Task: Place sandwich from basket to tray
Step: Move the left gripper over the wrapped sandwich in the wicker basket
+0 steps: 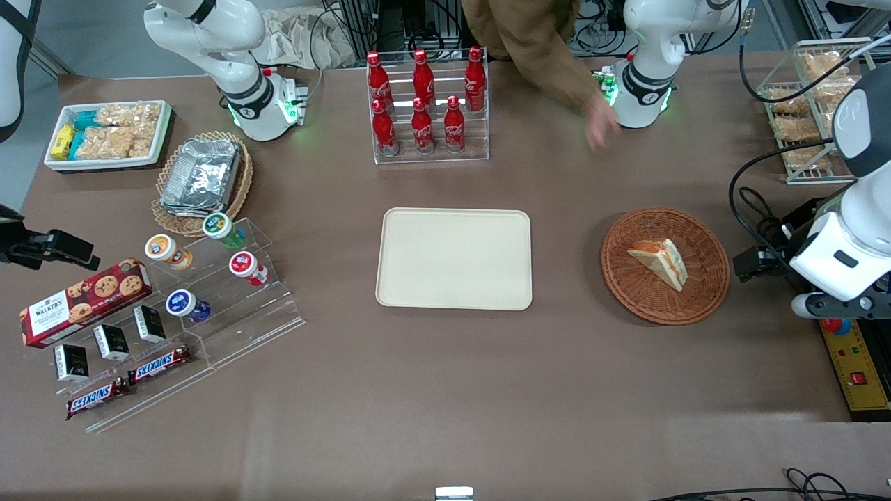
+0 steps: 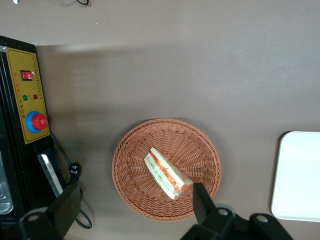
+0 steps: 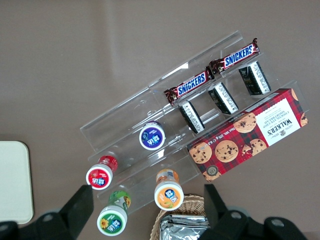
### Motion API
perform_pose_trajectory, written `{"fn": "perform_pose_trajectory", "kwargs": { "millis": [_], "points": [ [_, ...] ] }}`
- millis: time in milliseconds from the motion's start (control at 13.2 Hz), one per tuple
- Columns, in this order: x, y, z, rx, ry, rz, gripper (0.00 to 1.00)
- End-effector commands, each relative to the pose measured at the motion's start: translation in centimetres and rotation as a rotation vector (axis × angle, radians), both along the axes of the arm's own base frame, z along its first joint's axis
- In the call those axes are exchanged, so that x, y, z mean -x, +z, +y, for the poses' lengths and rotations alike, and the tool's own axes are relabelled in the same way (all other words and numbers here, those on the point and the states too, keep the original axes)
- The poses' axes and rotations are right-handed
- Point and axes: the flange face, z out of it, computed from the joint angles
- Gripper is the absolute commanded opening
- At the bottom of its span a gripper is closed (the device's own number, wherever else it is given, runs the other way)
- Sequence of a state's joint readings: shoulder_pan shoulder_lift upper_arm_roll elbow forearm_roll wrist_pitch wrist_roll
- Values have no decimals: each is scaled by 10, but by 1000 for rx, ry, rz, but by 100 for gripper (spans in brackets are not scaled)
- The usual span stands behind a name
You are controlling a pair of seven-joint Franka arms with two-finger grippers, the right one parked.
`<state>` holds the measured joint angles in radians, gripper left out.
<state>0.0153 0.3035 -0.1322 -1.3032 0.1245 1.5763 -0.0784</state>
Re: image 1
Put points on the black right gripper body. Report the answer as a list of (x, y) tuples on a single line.
[(21, 248)]

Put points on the blue lid drink cup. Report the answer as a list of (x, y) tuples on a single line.
[(181, 303)]

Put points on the stack of foil trays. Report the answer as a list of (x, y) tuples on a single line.
[(202, 177)]

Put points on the black tabletop appliance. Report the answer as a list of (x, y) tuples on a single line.
[(811, 212)]

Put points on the clear acrylic bottle rack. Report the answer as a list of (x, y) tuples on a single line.
[(473, 142)]

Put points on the clear acrylic stepped stand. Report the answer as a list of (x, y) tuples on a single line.
[(257, 320), (160, 400)]

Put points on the triangular sandwich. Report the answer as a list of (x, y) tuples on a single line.
[(661, 263)]

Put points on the white rectangular snack tray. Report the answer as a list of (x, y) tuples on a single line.
[(104, 163)]

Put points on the green lid drink cup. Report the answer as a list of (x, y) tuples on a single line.
[(218, 225)]

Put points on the red lid drink cup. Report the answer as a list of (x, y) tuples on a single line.
[(243, 264)]

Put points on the round brown wicker basket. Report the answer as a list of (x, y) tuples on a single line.
[(640, 292)]

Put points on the Snickers chocolate bar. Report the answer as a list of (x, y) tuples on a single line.
[(97, 398), (159, 364)]

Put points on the small black box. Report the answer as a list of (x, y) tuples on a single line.
[(111, 342), (71, 362), (150, 323)]

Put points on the red Walkers cookie box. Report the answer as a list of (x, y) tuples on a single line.
[(83, 303)]

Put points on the yellow snack packet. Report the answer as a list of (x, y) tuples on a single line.
[(62, 141)]

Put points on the bagged fried snack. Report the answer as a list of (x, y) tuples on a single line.
[(795, 129), (804, 158), (832, 90), (788, 102), (821, 65)]

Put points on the beige plastic tray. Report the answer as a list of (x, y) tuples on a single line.
[(452, 257)]

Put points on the orange lid drink cup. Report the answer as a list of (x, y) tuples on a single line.
[(161, 247)]

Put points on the clear bag of rice crackers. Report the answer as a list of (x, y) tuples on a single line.
[(104, 142), (129, 115), (144, 139)]

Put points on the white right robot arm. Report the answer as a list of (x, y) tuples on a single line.
[(237, 42)]

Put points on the brown sleeved left forearm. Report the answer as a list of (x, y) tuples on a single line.
[(529, 42)]

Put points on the small silver metal bracket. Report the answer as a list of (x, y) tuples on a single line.
[(454, 494)]

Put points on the light tan wicker basket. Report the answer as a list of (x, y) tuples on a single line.
[(167, 223)]

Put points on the yellow emergency stop box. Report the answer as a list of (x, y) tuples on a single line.
[(860, 362)]

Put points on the person's left hand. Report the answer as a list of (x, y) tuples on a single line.
[(602, 129)]

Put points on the red cola bottle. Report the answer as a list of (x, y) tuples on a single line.
[(378, 78), (383, 132), (423, 76), (454, 129), (475, 80), (422, 130)]

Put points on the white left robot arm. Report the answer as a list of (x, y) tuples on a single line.
[(651, 42)]

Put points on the teal snack packet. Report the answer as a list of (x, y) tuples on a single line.
[(78, 144), (87, 120)]

